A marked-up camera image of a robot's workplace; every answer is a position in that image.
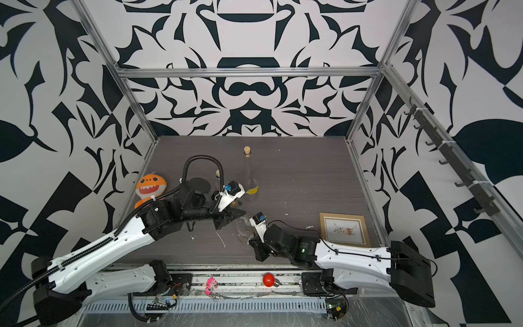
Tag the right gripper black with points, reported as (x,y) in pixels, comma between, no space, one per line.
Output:
(256,244)

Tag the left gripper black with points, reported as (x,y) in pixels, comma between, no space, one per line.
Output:
(227,215)

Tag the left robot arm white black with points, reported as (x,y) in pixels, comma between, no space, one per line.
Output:
(65,284)

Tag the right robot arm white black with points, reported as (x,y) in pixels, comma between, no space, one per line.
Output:
(396,267)

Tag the far tall glass bottle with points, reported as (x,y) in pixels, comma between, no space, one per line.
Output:
(250,184)

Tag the red ball knob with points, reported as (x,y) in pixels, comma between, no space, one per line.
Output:
(269,280)

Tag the pink clip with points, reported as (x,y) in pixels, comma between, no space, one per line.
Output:
(211,286)

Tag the wooden framed picture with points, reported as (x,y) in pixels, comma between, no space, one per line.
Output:
(344,229)

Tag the orange shark plush toy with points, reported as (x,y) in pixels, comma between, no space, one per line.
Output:
(149,187)

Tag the circuit board right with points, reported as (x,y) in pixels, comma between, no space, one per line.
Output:
(336,310)

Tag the green circuit board left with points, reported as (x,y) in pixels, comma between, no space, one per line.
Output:
(162,304)

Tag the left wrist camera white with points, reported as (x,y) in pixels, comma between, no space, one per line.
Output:
(230,193)

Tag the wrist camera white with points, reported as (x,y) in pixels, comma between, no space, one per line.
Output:
(259,222)
(230,193)

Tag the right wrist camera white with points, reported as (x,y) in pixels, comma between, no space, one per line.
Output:
(259,222)

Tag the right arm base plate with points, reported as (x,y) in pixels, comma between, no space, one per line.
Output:
(314,284)

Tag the white slotted cable duct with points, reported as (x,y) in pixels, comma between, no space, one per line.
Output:
(253,305)

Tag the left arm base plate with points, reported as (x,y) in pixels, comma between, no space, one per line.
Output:
(180,284)

